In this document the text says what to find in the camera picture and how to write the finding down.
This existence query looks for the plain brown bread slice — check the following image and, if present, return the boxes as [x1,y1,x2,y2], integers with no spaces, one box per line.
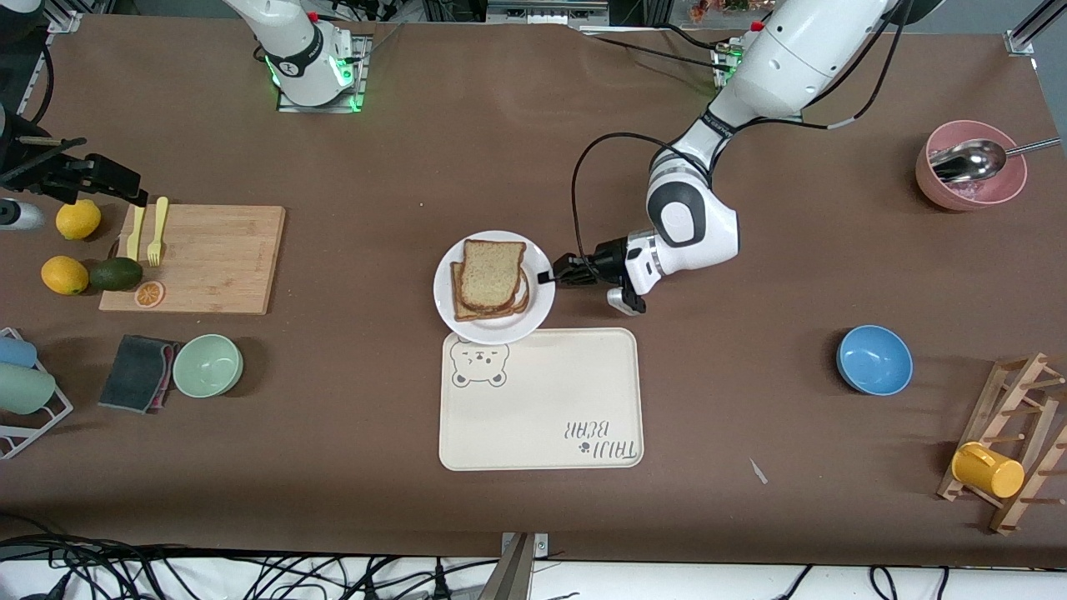
[458,239,528,312]

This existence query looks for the white round plate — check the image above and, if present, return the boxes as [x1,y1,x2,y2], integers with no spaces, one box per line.
[433,231,556,346]

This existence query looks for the brown toast slice with egg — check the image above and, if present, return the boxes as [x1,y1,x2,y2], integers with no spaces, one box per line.
[450,261,531,323]

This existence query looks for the yellow lemon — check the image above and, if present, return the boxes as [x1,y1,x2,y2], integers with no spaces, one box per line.
[41,256,90,297]
[56,199,103,242]

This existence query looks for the yellow plastic fork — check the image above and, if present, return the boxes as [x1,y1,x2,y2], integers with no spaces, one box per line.
[147,197,170,268]

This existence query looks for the yellow plastic knife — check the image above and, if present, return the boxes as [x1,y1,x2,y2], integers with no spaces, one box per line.
[127,202,148,263]

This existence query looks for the dark green avocado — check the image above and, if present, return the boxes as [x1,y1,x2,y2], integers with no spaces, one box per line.
[88,257,145,293]

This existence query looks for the wooden cutting board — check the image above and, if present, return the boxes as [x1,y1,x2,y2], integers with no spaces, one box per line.
[98,204,287,316]

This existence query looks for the cream bear print tray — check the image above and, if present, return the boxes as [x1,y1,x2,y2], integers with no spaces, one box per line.
[438,327,644,473]

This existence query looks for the blue cup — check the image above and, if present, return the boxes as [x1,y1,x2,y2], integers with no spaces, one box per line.
[0,335,39,369]

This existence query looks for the dark grey folded cloth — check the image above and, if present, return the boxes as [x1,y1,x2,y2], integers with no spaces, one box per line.
[98,335,180,415]

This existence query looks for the pale green cup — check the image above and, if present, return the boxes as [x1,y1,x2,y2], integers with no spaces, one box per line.
[0,363,57,416]

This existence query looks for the light green bowl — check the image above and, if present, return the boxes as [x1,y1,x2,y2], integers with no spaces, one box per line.
[173,334,245,399]

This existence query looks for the blue bowl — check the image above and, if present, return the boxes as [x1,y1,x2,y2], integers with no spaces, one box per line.
[836,325,914,397]

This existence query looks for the pink bowl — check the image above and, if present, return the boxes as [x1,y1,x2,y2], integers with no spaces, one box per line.
[915,120,1028,212]

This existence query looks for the metal spoon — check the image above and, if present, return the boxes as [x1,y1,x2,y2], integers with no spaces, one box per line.
[929,137,1062,184]

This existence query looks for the yellow mug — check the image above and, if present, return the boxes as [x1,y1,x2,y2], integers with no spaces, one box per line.
[951,442,1026,499]

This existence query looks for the wooden mug rack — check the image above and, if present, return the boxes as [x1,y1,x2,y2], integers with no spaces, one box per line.
[936,352,1067,536]

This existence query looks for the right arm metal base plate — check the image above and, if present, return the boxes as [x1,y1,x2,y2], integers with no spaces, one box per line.
[277,33,368,113]

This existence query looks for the black base cable bundle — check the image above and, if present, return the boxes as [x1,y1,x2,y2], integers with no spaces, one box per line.
[584,23,739,78]

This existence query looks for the white wire rack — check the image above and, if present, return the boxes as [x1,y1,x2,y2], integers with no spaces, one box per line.
[0,327,74,461]

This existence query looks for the metal table edge bracket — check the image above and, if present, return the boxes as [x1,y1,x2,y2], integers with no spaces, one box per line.
[498,532,551,600]

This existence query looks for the black floor cable tangle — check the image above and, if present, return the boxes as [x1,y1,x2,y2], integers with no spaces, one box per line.
[0,533,501,600]

